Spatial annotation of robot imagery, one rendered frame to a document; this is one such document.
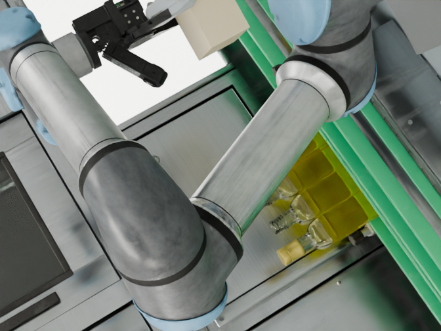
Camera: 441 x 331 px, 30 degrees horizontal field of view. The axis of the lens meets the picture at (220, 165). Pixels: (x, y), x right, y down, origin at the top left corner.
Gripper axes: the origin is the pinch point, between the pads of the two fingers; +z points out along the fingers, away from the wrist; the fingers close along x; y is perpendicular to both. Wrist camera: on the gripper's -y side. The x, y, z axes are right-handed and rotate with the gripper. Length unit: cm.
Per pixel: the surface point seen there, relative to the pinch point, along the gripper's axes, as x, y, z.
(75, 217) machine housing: 40, -22, -34
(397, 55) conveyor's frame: 5.3, -24.5, 31.7
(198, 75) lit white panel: 40.5, -7.9, 4.7
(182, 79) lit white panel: 40.8, -7.1, 1.0
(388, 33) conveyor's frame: 6.8, -20.0, 33.0
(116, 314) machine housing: 33, -44, -37
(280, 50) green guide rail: 21.4, -12.6, 17.6
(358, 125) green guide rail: 4.9, -32.1, 18.2
